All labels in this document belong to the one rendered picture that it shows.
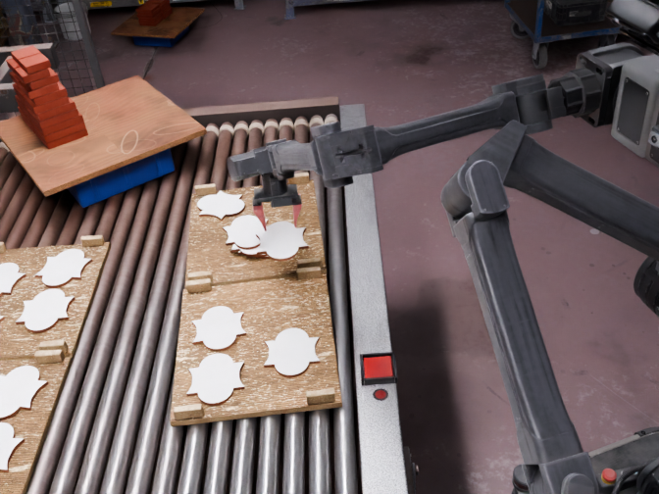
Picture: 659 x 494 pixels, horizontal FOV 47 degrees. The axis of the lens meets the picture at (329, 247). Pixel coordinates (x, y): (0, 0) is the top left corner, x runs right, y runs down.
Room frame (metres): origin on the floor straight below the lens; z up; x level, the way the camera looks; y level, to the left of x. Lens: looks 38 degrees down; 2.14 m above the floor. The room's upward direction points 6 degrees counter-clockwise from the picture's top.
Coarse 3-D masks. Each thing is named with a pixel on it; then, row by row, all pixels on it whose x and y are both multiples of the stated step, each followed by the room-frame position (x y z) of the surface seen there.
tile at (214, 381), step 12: (204, 360) 1.17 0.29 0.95; (216, 360) 1.16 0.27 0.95; (228, 360) 1.16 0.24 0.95; (192, 372) 1.13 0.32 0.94; (204, 372) 1.13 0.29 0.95; (216, 372) 1.13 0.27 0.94; (228, 372) 1.12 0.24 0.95; (192, 384) 1.10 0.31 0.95; (204, 384) 1.10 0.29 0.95; (216, 384) 1.09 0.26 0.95; (228, 384) 1.09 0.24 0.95; (240, 384) 1.09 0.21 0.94; (204, 396) 1.06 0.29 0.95; (216, 396) 1.06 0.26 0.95; (228, 396) 1.06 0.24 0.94
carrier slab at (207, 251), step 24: (216, 192) 1.83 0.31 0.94; (240, 192) 1.82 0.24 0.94; (312, 192) 1.79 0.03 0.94; (192, 216) 1.73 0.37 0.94; (240, 216) 1.71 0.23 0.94; (288, 216) 1.68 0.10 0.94; (312, 216) 1.67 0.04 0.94; (192, 240) 1.62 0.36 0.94; (216, 240) 1.61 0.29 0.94; (312, 240) 1.57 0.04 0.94; (192, 264) 1.52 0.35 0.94; (216, 264) 1.51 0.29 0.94; (240, 264) 1.50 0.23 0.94; (264, 264) 1.49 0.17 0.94; (288, 264) 1.48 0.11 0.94
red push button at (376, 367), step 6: (366, 360) 1.14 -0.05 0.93; (372, 360) 1.13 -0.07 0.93; (378, 360) 1.13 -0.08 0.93; (384, 360) 1.13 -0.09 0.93; (390, 360) 1.13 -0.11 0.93; (366, 366) 1.12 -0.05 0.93; (372, 366) 1.12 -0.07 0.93; (378, 366) 1.12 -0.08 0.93; (384, 366) 1.11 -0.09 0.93; (390, 366) 1.11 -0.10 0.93; (366, 372) 1.10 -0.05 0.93; (372, 372) 1.10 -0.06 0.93; (378, 372) 1.10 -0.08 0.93; (384, 372) 1.09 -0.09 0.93; (390, 372) 1.09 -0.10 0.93
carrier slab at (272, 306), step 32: (224, 288) 1.41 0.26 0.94; (256, 288) 1.40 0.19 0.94; (288, 288) 1.39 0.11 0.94; (320, 288) 1.37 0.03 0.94; (192, 320) 1.31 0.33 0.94; (256, 320) 1.29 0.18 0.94; (288, 320) 1.28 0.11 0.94; (320, 320) 1.27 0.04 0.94; (192, 352) 1.20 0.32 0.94; (224, 352) 1.19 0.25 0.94; (256, 352) 1.18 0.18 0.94; (320, 352) 1.17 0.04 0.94; (256, 384) 1.09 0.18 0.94; (288, 384) 1.08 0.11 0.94; (320, 384) 1.07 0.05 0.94; (224, 416) 1.02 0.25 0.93; (256, 416) 1.02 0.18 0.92
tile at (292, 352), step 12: (288, 336) 1.21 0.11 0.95; (300, 336) 1.21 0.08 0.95; (276, 348) 1.18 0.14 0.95; (288, 348) 1.18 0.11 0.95; (300, 348) 1.17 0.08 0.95; (312, 348) 1.17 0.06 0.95; (276, 360) 1.15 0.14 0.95; (288, 360) 1.14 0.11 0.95; (300, 360) 1.14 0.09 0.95; (312, 360) 1.14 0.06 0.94; (288, 372) 1.11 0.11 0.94; (300, 372) 1.10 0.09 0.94
